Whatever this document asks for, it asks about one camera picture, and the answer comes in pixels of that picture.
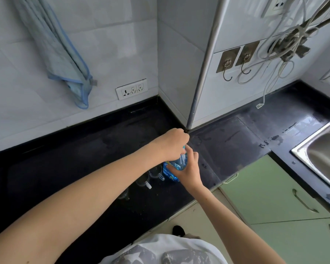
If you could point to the person's right hand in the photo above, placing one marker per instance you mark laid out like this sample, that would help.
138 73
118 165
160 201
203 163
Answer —
189 173

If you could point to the person's left hand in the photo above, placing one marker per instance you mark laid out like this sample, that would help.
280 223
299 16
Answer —
172 142

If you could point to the person's left fingers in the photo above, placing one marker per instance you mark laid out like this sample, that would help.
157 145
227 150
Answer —
183 142

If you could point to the person's right thumb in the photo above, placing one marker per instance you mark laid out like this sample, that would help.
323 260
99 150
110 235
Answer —
192 158

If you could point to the blue liquid plastic bottle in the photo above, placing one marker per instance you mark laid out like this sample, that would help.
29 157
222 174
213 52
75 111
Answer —
178 163

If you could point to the person's left forearm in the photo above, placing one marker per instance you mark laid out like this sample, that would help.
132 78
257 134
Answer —
79 208

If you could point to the person's right forearm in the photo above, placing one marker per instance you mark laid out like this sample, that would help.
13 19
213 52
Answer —
231 228

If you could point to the black shoe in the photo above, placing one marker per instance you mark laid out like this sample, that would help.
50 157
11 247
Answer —
178 230

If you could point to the grey metal pipe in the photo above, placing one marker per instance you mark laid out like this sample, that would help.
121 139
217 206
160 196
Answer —
206 63

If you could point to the large green cabinet door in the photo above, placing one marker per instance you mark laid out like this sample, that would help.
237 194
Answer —
269 189

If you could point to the white grey printed shirt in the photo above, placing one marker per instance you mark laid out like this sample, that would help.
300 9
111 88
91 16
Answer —
165 251

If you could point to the stainless steel sink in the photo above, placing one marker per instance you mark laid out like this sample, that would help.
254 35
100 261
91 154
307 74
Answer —
321 153

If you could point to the light blue hanging towel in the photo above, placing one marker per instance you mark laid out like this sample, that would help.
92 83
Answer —
57 46

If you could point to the white triple wall socket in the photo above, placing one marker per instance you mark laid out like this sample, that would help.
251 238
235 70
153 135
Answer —
132 89

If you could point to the metal adhesive wall hook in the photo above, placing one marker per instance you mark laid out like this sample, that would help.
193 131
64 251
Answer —
227 60
247 53

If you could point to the dark wall valve fitting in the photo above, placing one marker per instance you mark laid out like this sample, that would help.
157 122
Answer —
290 43

